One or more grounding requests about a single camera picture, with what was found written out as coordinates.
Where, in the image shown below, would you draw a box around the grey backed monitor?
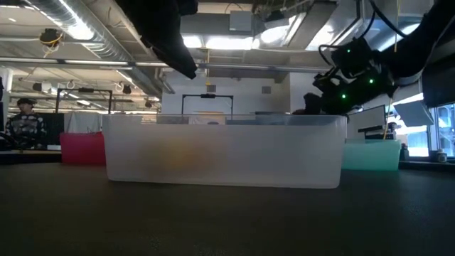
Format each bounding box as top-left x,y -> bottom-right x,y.
346,105 -> 387,139

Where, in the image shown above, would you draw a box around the grey ceiling box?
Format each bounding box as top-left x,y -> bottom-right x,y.
229,10 -> 254,32

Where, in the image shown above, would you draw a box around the black yellow cord reel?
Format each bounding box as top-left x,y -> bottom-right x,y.
38,28 -> 65,58

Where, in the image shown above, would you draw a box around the person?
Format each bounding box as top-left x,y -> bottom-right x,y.
4,97 -> 48,151

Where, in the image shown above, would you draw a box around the rectangular metal duct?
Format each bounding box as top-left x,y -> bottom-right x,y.
255,0 -> 434,56

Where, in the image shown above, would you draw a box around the pink plastic bin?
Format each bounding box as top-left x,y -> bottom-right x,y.
59,131 -> 107,165

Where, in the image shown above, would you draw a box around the grey horizontal rail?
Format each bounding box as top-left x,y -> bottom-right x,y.
0,58 -> 331,75

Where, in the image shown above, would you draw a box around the dark hanging panel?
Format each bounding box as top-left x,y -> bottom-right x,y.
422,70 -> 455,108

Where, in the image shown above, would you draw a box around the grey trapezoid shade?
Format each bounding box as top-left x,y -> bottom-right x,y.
393,100 -> 435,128

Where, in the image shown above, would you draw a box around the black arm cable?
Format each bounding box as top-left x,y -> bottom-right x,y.
362,0 -> 408,38

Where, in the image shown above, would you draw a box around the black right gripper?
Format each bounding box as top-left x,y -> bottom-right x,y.
292,37 -> 397,116

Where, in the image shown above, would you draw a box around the teal plastic bin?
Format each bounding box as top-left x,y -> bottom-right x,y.
341,138 -> 402,171

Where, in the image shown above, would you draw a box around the silver spiral duct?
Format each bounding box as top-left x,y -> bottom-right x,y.
21,0 -> 164,95

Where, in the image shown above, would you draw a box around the ceiling light panel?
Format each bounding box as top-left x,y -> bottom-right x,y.
181,33 -> 255,50

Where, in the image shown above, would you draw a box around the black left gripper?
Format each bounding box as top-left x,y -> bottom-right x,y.
115,0 -> 199,80

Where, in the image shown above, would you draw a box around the black gantry frame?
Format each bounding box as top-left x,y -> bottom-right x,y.
181,93 -> 235,118

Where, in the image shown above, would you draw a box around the black monitor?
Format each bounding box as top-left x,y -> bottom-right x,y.
45,112 -> 65,146

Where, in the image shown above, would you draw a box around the clear plastic bin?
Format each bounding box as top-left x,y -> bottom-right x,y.
102,113 -> 348,189

